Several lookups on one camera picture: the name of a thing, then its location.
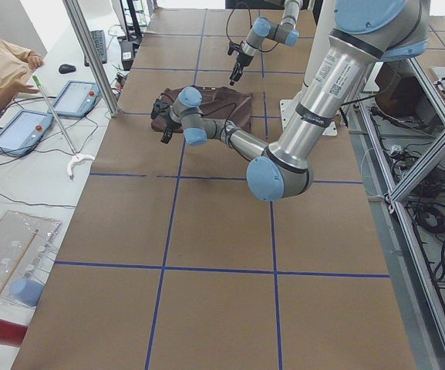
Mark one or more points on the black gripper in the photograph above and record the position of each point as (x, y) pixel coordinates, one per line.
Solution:
(240, 62)
(170, 126)

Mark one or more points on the brown t-shirt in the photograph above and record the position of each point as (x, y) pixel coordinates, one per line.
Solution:
(217, 103)

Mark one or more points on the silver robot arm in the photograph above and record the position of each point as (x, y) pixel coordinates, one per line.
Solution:
(262, 29)
(359, 33)

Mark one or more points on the person's hand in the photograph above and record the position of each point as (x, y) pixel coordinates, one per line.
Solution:
(35, 61)

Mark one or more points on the reacher grabber stick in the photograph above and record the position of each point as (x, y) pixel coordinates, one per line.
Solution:
(77, 156)

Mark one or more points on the black box with label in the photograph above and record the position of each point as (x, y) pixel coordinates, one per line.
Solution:
(127, 54)

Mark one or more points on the right teach pendant tablet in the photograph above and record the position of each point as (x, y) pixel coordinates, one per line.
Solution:
(76, 99)

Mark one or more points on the teach pendant tablet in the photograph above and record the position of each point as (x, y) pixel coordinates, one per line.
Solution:
(23, 132)
(76, 99)

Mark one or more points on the black keyboard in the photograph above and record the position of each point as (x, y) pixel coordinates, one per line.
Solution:
(99, 41)

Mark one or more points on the black computer mouse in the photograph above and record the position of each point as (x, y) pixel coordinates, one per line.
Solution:
(66, 68)

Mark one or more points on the left teach pendant tablet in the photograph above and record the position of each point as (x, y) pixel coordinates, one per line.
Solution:
(23, 132)

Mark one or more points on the wooden stick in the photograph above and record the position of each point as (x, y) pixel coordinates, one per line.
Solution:
(14, 266)

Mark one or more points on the clear plastic bag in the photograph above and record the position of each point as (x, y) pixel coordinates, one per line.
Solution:
(15, 231)

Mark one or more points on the blue plastic cup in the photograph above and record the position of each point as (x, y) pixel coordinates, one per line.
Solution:
(27, 291)

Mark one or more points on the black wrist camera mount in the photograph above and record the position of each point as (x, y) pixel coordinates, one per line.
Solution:
(160, 108)
(234, 47)

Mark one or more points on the aluminium frame post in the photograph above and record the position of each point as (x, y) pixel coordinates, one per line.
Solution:
(87, 45)

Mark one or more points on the aluminium frame truss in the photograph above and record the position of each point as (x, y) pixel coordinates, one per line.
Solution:
(398, 127)

